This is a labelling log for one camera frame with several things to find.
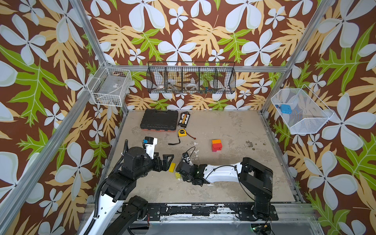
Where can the black tool case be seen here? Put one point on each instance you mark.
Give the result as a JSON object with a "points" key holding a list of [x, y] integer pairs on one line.
{"points": [[159, 120]]}

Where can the white mesh basket right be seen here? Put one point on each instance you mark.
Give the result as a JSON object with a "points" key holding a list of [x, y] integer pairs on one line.
{"points": [[309, 112]]}

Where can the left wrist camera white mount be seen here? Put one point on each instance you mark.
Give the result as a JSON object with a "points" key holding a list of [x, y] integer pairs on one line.
{"points": [[149, 144]]}

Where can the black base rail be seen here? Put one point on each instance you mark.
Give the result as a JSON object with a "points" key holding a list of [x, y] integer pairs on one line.
{"points": [[242, 211]]}

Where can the red block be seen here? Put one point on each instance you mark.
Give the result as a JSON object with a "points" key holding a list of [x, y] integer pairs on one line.
{"points": [[216, 147]]}

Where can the black wire basket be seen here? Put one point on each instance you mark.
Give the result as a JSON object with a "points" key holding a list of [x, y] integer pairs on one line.
{"points": [[191, 77]]}

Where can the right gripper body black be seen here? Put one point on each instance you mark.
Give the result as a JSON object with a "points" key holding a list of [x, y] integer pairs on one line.
{"points": [[188, 171]]}

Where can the blue object in basket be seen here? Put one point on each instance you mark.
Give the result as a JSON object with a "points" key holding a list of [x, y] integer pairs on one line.
{"points": [[285, 109]]}

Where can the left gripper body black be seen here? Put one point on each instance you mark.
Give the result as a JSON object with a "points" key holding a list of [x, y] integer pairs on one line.
{"points": [[156, 165]]}

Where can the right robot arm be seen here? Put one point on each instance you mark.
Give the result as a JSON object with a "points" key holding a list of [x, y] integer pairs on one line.
{"points": [[250, 174]]}

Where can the yellow tape measure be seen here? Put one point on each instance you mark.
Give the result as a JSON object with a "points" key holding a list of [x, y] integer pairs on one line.
{"points": [[181, 133]]}

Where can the white wire basket left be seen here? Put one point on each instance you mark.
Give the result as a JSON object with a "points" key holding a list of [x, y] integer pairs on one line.
{"points": [[109, 85]]}

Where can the yellow rectangular block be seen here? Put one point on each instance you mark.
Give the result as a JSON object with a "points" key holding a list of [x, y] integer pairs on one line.
{"points": [[172, 167]]}

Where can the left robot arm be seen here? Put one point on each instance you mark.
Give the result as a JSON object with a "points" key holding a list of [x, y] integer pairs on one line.
{"points": [[114, 211]]}

